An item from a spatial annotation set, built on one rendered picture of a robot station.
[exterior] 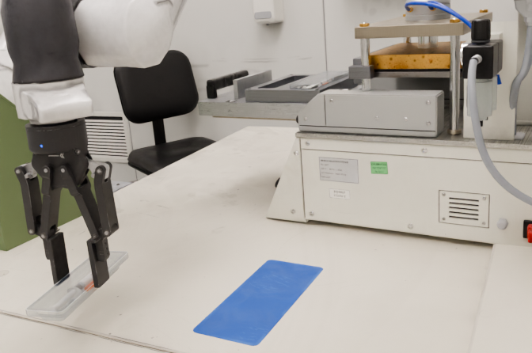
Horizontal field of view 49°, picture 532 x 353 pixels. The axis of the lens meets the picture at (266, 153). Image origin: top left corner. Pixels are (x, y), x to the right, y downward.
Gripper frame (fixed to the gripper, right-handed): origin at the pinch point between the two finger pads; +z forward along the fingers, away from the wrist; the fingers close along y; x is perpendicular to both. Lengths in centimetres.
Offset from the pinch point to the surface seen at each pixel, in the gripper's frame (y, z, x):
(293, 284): -27.8, 8.3, -11.9
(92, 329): -2.6, 8.5, 3.2
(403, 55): -44, -23, -37
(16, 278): 19.1, 8.3, -9.9
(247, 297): -21.8, 8.3, -7.3
